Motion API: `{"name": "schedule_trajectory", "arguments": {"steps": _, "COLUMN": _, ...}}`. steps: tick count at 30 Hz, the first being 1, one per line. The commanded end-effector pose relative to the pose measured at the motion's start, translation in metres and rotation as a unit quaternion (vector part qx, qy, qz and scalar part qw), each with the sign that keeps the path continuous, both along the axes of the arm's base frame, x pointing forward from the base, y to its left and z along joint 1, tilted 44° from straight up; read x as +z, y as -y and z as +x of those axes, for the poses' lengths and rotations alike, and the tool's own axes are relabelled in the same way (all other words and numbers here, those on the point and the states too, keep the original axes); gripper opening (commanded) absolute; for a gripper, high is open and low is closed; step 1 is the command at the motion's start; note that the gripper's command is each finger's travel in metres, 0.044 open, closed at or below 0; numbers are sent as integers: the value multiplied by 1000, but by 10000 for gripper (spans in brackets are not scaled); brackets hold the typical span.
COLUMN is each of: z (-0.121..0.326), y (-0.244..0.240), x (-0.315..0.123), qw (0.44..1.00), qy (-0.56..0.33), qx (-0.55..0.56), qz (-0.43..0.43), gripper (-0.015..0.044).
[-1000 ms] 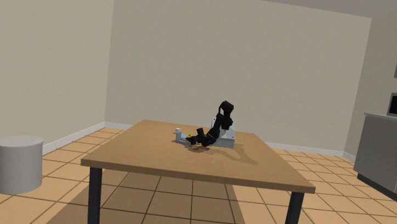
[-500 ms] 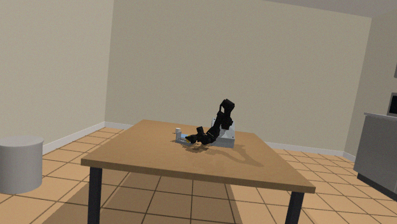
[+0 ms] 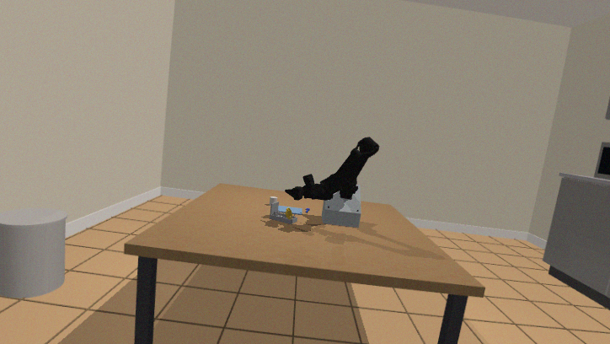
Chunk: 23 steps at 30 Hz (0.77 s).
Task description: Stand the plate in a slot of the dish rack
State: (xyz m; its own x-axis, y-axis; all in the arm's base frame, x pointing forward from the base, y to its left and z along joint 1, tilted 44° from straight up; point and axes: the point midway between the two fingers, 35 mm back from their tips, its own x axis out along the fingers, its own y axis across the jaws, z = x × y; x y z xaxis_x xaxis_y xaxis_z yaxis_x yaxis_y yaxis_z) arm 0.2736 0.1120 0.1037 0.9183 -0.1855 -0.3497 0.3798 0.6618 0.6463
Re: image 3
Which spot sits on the light blue square mat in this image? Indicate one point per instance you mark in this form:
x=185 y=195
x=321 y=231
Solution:
x=294 y=210

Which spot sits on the grey dish rack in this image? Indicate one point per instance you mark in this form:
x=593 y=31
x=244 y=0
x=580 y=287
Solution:
x=281 y=217

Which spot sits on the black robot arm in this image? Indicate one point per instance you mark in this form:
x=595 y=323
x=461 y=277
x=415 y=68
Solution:
x=344 y=180

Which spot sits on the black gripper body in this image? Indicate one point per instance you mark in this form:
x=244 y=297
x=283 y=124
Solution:
x=299 y=192

